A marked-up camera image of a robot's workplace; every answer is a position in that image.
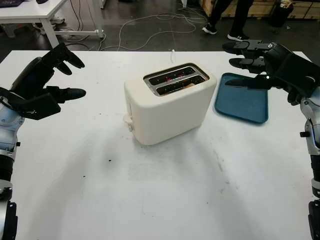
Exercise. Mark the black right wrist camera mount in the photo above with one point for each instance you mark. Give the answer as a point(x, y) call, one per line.
point(295, 72)

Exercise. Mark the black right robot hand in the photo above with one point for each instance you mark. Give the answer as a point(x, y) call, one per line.
point(257, 46)

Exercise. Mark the dark laptop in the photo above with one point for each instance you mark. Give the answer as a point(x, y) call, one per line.
point(10, 2)

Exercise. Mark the browned toast slice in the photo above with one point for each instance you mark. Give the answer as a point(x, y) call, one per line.
point(189, 86)

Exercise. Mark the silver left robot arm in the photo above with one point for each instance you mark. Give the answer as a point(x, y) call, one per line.
point(7, 130)

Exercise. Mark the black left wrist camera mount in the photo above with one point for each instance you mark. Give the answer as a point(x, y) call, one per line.
point(37, 107)

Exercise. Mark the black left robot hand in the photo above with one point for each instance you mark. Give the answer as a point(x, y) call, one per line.
point(32, 75)

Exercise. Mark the white sneaker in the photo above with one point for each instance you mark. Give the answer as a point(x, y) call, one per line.
point(57, 20)

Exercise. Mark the wooden crate stack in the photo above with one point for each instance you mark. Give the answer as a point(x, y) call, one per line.
point(262, 9)

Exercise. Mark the cream two-slot toaster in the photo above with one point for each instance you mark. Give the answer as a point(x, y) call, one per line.
point(170, 112)

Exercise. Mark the blue plastic tray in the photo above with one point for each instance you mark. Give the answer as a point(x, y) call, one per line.
point(240, 105)

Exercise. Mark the black trash bin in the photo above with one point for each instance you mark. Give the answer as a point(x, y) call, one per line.
point(280, 15)

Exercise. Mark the grey step stool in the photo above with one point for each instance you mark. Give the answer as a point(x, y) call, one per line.
point(8, 30)

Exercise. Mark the white office desk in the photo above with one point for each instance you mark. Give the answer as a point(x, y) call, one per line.
point(25, 12)

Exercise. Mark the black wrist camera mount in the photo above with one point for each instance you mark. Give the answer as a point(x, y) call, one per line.
point(295, 72)
point(37, 107)

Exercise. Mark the black computer mouse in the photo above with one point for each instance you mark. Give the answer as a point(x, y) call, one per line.
point(42, 1)

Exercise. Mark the person beige jacket black trousers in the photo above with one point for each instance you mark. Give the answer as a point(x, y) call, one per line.
point(240, 15)

